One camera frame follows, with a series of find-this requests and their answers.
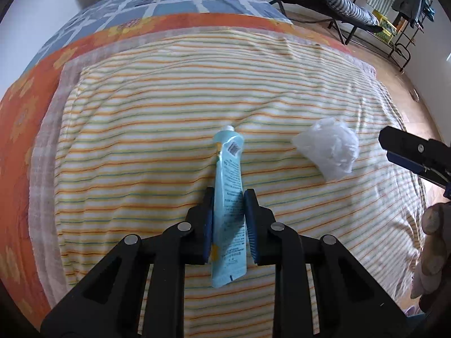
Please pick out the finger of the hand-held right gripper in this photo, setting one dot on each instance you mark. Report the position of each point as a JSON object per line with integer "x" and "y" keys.
{"x": 405, "y": 144}

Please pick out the black clothes rack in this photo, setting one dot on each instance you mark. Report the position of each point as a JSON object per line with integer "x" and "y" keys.
{"x": 401, "y": 47}

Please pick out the striped cushion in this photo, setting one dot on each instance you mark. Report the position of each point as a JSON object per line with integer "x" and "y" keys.
{"x": 345, "y": 5}

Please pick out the clear plastic bag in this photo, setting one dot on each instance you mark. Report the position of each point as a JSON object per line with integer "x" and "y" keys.
{"x": 327, "y": 148}

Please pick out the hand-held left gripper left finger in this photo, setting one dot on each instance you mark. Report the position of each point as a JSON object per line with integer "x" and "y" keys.
{"x": 210, "y": 225}

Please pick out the striped yellow blanket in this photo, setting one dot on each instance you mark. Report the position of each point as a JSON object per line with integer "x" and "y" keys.
{"x": 141, "y": 130}

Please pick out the orange flower bedsheet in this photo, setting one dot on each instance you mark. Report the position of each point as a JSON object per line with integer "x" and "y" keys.
{"x": 21, "y": 112}

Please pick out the light blue tube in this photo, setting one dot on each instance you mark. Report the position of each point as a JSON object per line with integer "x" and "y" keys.
{"x": 229, "y": 183}

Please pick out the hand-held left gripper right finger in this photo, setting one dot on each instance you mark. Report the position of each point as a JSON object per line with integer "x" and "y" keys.
{"x": 250, "y": 229}

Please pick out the yellow crate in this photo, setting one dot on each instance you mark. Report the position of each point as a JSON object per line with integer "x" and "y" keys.
{"x": 385, "y": 28}

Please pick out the person's right hand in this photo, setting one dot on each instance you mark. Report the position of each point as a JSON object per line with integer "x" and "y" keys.
{"x": 435, "y": 253}

